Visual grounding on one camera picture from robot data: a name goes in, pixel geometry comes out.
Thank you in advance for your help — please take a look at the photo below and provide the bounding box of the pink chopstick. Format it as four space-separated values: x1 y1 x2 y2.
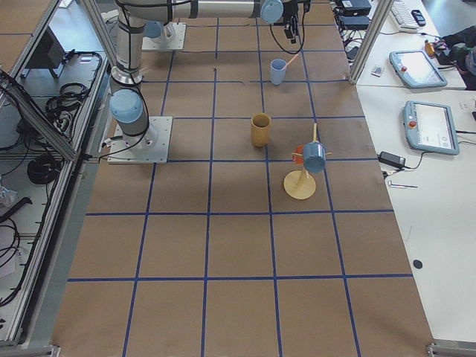
283 53 300 70

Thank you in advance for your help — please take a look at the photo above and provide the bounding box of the light blue cup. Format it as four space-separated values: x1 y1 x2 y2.
270 59 287 86

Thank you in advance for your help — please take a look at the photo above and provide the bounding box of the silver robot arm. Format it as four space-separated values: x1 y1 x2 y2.
109 1 299 154
144 21 176 42

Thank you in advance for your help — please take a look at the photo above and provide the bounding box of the bamboo chopstick holder cup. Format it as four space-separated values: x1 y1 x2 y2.
251 113 271 147

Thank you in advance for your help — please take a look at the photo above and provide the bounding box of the orange cup on stand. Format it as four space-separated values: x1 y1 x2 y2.
292 145 304 165

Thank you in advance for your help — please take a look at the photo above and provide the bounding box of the wooden cup tree stand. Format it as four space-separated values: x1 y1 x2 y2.
283 123 328 200

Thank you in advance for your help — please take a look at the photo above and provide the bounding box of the white keyboard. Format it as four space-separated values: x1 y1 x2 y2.
389 1 419 33

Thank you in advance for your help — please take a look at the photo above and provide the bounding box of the upper teach pendant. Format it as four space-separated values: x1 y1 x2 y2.
389 50 448 89

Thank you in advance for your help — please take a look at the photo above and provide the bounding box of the teach pendant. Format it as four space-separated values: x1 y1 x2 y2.
389 50 448 89
402 100 460 155

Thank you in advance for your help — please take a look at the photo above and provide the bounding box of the blue mug on stand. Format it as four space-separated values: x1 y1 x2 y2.
303 141 326 173

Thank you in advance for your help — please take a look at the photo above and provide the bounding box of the black power adapter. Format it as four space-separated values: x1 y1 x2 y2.
378 151 405 169

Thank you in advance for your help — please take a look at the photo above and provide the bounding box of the lower teach pendant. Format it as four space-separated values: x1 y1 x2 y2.
402 100 460 155

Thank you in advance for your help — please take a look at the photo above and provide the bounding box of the allen key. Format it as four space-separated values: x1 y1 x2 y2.
387 181 418 189

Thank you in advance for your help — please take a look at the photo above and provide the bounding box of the aluminium frame post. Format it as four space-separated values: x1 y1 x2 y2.
348 0 394 85

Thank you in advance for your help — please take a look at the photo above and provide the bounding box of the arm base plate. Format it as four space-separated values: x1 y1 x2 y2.
106 116 173 164
142 22 187 51

